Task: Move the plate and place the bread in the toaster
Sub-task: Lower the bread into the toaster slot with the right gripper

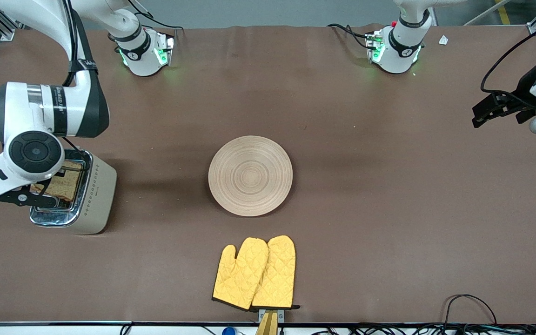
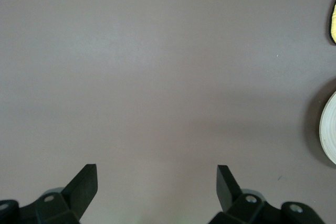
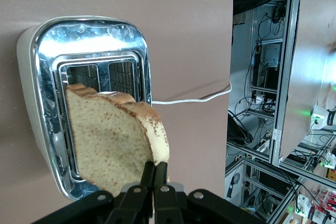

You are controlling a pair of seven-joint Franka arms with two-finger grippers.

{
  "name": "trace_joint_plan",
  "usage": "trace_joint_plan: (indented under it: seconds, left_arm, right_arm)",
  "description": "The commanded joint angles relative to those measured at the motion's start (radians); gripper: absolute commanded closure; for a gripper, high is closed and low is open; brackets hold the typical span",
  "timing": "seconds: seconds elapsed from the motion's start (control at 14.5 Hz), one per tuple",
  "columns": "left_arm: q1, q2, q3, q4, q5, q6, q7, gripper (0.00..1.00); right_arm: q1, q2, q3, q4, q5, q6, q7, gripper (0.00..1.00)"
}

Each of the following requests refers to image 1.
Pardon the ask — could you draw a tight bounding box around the small metal bracket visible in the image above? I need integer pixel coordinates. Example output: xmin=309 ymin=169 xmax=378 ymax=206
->
xmin=258 ymin=309 xmax=285 ymax=323

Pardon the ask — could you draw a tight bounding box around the black arm base cable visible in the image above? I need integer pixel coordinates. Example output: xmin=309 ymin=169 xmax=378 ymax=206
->
xmin=128 ymin=0 xmax=185 ymax=34
xmin=327 ymin=23 xmax=372 ymax=50

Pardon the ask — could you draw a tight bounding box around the round wooden plate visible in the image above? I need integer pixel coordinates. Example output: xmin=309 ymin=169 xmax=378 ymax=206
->
xmin=208 ymin=135 xmax=294 ymax=218

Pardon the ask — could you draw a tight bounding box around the black looped cable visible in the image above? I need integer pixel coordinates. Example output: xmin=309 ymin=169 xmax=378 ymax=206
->
xmin=444 ymin=294 xmax=498 ymax=326

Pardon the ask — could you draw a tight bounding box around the black right arm base cable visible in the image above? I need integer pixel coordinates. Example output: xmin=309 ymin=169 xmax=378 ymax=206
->
xmin=128 ymin=0 xmax=185 ymax=34

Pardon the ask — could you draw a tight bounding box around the black left arm base cable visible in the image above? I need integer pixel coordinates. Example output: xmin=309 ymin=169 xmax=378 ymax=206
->
xmin=327 ymin=23 xmax=372 ymax=50

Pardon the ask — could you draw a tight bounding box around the beige chrome two-slot toaster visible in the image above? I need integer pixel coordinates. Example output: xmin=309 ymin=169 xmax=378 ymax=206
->
xmin=29 ymin=148 xmax=118 ymax=235

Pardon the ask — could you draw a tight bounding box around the brown bread slice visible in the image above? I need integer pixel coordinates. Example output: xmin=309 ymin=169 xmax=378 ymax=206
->
xmin=31 ymin=160 xmax=85 ymax=203

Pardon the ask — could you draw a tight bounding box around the tan wooden stand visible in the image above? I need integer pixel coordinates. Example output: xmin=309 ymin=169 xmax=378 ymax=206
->
xmin=255 ymin=311 xmax=279 ymax=335

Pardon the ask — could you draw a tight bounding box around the black cable bundle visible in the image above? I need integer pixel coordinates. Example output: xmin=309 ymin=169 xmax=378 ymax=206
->
xmin=310 ymin=323 xmax=536 ymax=335

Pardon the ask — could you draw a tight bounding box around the brown table cloth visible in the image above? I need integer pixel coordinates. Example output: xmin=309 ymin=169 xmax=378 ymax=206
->
xmin=0 ymin=23 xmax=536 ymax=324

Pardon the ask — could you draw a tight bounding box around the yellow quilted oven mitt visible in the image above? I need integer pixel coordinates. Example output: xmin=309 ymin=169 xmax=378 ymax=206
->
xmin=212 ymin=237 xmax=269 ymax=311
xmin=251 ymin=235 xmax=301 ymax=311

